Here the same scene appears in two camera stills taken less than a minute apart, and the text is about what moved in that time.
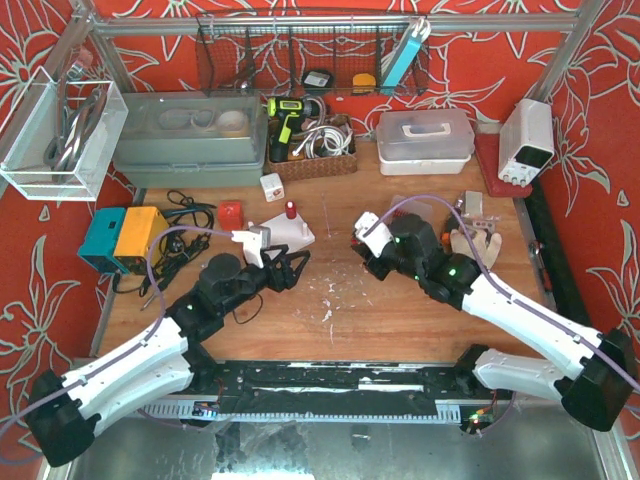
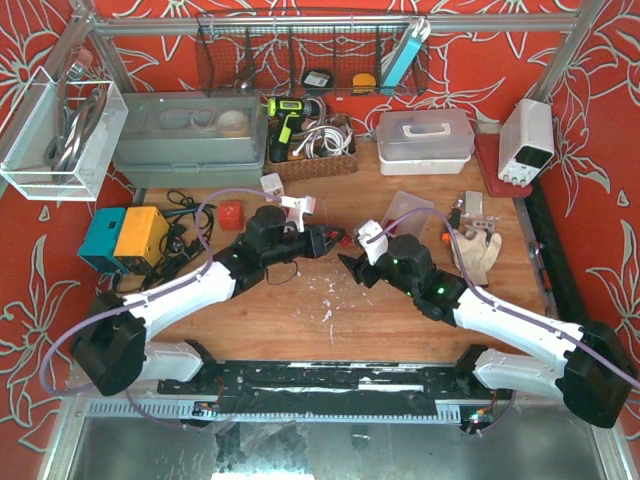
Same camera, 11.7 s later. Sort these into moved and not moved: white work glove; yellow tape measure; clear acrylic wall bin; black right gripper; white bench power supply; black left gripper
Moved: black right gripper; black left gripper
Not moved: white work glove; clear acrylic wall bin; yellow tape measure; white bench power supply
